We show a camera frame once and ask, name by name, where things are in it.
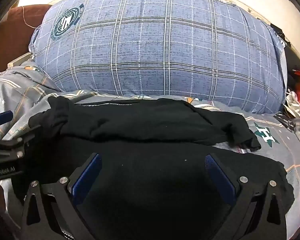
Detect black pants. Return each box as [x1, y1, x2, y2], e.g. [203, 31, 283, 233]
[12, 96, 294, 239]

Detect wooden bed frame edge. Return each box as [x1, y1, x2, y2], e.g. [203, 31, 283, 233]
[7, 52, 32, 68]

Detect blue plaid pillow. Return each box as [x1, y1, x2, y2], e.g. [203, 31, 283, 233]
[29, 0, 287, 114]

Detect grey patterned bed sheet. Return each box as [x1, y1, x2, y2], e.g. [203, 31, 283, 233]
[0, 61, 300, 238]

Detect clear plastic bag clutter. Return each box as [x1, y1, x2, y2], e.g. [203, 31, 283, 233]
[274, 89, 300, 141]

